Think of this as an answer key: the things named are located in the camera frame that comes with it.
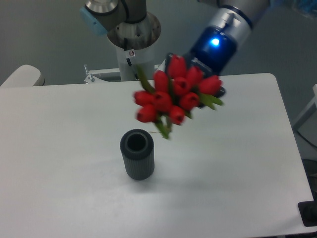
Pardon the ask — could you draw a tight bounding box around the white furniture leg right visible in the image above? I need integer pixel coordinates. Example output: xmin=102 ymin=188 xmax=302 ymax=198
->
xmin=292 ymin=84 xmax=317 ymax=131

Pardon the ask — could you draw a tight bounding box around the black device at table edge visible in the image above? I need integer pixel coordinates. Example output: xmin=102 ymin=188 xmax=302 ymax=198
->
xmin=298 ymin=201 xmax=317 ymax=227

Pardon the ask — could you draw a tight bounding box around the white metal base frame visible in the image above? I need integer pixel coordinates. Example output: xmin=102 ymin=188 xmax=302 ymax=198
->
xmin=84 ymin=58 xmax=166 ymax=84

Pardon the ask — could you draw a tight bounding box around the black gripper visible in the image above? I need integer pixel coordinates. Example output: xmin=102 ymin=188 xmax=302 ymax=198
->
xmin=164 ymin=26 xmax=237 ymax=108

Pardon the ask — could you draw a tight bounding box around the red tulip bouquet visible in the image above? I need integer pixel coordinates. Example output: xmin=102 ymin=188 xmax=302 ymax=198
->
xmin=133 ymin=54 xmax=223 ymax=139

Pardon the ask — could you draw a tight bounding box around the dark grey ribbed vase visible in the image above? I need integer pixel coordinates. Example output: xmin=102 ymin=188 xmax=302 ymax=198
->
xmin=120 ymin=129 xmax=155 ymax=180

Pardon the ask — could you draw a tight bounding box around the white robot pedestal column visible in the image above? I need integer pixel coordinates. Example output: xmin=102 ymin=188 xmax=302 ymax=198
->
xmin=107 ymin=12 xmax=161 ymax=81

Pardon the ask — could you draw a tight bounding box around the black pedestal cable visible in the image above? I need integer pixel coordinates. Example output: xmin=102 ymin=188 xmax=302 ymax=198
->
xmin=125 ymin=57 xmax=141 ymax=81

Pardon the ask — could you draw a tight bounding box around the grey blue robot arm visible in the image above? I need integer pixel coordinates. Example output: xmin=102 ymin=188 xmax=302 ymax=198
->
xmin=80 ymin=0 xmax=270 ymax=81

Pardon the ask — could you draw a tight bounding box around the blue object top right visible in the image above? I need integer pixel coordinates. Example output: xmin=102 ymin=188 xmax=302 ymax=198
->
xmin=292 ymin=0 xmax=317 ymax=18

